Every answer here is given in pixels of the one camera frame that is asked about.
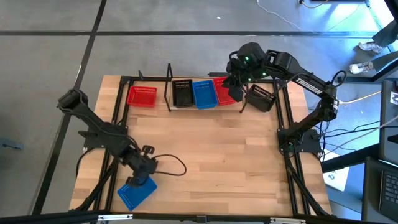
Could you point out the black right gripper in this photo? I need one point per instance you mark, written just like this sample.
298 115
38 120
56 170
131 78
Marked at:
239 70

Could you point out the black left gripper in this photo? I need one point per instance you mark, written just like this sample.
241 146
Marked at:
143 165

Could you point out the red plastic basket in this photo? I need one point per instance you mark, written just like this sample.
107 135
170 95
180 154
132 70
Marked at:
222 93
141 96

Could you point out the blue plastic basket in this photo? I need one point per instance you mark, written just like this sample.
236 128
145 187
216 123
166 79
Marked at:
136 195
204 94

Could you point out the black plastic basket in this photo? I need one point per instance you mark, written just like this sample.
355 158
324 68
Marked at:
259 99
183 92

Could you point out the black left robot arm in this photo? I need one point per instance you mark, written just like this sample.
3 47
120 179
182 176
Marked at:
93 123

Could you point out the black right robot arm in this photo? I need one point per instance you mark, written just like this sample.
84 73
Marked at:
311 87

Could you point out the black overhead rig beam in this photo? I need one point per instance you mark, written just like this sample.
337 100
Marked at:
46 219

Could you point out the small blue floor object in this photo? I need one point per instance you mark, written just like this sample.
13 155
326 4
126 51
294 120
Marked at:
11 145

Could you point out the person's shoe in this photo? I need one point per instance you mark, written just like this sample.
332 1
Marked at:
370 46
360 67

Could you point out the white paper sheet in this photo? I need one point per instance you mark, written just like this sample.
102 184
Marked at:
335 179

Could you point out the person's leg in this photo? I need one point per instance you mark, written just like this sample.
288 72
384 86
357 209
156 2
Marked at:
387 34
385 62

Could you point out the grey monitor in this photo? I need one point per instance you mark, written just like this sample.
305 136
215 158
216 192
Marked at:
388 130

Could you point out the black desk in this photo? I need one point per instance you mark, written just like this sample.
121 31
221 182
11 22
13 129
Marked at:
371 196

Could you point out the black keyboard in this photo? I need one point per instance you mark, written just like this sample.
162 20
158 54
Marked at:
390 189

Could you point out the wooden shelf with black frame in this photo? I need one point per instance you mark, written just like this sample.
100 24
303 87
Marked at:
228 108

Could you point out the silver beam bracket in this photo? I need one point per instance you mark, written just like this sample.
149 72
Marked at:
287 221
115 217

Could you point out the black metal table frame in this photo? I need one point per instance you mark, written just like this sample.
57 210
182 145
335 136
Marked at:
146 78

